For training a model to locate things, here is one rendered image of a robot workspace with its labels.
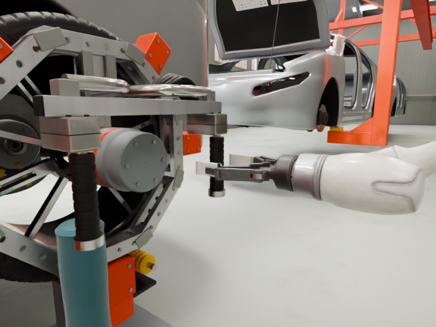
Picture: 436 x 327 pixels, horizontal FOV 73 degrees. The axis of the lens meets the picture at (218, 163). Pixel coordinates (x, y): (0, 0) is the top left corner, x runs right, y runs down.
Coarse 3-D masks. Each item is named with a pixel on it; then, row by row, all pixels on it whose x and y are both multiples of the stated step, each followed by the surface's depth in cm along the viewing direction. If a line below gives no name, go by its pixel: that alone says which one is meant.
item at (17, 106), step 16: (16, 96) 94; (0, 112) 91; (16, 112) 95; (32, 112) 98; (0, 128) 87; (16, 128) 91; (32, 128) 95; (0, 144) 88; (0, 160) 89; (16, 160) 92; (32, 160) 96; (16, 192) 97
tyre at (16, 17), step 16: (0, 16) 59; (16, 16) 61; (32, 16) 63; (48, 16) 65; (64, 16) 68; (0, 32) 58; (16, 32) 60; (80, 32) 71; (96, 32) 74; (128, 224) 89; (0, 256) 62; (0, 272) 63; (16, 272) 65; (32, 272) 68; (48, 272) 71
